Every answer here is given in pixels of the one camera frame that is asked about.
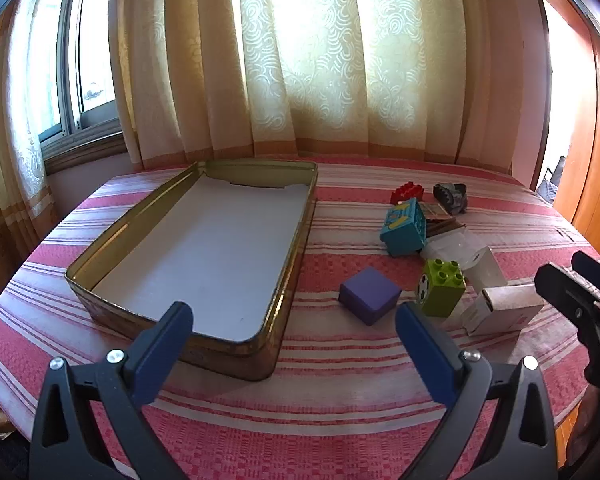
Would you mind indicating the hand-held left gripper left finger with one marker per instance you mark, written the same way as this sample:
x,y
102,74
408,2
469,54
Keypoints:
x,y
165,350

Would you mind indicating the wooden door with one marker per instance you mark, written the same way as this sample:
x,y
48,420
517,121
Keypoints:
x,y
595,160

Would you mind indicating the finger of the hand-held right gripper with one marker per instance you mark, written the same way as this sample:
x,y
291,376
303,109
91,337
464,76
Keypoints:
x,y
560,285
592,267

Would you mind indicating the green building block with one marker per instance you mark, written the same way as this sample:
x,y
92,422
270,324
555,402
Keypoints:
x,y
442,287

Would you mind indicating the red building block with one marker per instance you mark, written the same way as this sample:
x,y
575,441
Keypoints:
x,y
407,194

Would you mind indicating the window frame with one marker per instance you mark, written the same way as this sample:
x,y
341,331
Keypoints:
x,y
72,110

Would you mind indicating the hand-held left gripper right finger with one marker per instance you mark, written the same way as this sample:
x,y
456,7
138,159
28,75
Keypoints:
x,y
425,355

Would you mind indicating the grey camouflage toy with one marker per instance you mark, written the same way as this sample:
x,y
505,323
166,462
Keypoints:
x,y
451,197

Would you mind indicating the small white box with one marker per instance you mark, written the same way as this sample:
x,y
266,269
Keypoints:
x,y
486,270

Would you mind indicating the teal building block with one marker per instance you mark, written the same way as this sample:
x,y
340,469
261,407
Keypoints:
x,y
402,230

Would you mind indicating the gold rectangular tin box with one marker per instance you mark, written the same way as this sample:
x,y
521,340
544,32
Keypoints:
x,y
210,260

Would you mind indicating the purple cube box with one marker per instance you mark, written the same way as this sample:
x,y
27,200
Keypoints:
x,y
370,292

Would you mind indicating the cream side curtain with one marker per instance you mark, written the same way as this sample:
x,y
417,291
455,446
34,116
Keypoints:
x,y
10,160

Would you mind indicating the cream patterned curtain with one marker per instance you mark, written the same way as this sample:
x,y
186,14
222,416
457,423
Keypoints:
x,y
330,60

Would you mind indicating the red striped tablecloth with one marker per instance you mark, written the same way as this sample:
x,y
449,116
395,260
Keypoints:
x,y
330,410

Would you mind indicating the long white cardboard box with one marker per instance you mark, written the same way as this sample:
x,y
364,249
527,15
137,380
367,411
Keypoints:
x,y
502,310

